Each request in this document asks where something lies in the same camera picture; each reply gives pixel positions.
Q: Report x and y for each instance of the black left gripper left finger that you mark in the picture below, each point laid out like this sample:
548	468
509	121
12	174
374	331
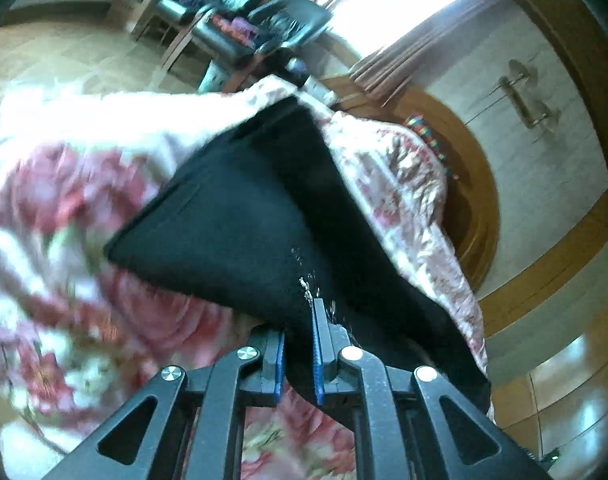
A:
184	424

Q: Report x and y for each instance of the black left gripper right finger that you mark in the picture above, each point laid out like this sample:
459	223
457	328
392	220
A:
409	425

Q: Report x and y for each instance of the black pants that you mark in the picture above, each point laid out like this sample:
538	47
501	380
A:
259	220

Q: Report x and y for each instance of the pink floral bed quilt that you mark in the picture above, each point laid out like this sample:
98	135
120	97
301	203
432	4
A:
78	336

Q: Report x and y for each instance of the wooden curved headboard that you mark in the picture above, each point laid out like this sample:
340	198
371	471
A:
471	217

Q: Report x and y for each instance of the colourful checkered pillow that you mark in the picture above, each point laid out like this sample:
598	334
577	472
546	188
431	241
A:
417	124

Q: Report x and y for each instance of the brown striped curtain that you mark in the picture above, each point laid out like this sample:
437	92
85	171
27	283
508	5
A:
389	40

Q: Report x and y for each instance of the black leather armchair near bed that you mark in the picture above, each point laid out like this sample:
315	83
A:
275	27

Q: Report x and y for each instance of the metal wall lamp fixture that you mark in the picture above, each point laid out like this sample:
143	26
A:
504	105

